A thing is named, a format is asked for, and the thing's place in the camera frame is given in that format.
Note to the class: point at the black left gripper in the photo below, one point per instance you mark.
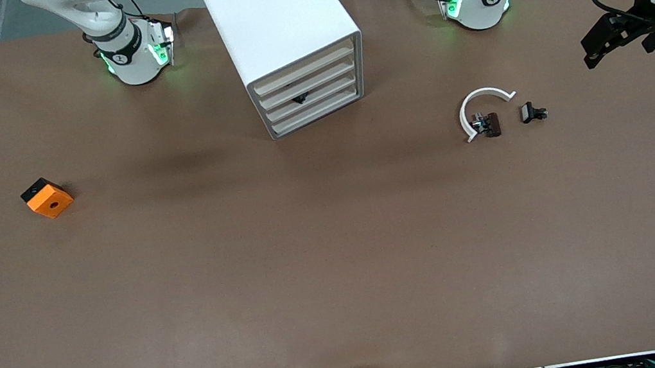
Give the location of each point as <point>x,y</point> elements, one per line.
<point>642,7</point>

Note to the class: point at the orange and black box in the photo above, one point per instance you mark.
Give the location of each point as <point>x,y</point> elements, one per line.
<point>51,202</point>

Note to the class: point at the small black electrical component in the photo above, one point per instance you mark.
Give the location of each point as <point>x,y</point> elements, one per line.
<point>528,112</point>

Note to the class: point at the small brown electrical component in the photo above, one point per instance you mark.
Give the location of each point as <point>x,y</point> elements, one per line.
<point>491,124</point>

